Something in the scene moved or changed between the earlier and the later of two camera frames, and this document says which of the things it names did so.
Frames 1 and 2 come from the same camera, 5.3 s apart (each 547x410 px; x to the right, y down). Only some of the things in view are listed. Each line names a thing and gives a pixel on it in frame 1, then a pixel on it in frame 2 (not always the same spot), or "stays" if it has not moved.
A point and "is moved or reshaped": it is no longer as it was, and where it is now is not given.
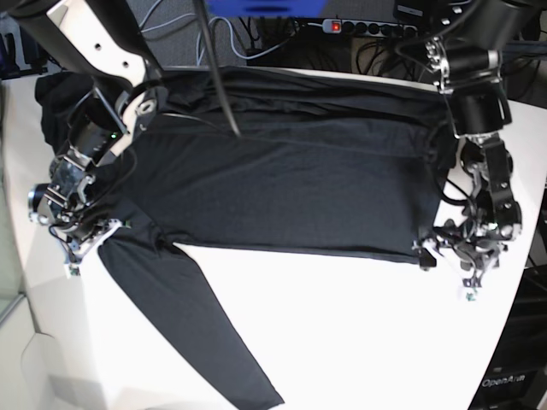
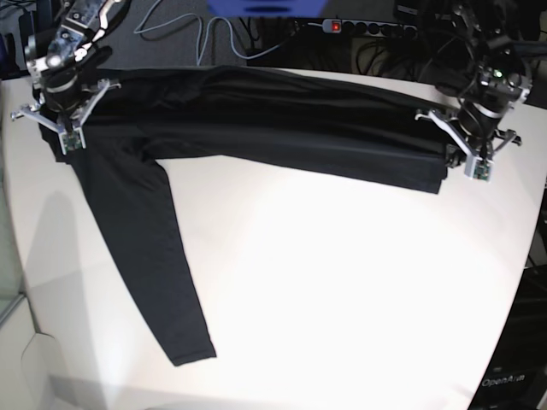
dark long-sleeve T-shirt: (326, 163) is moved or reshaped
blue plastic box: (266, 8) stays
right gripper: (474, 247) → (475, 132)
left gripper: (82, 234) → (65, 105)
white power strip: (375, 28) stays
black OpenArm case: (515, 376) stays
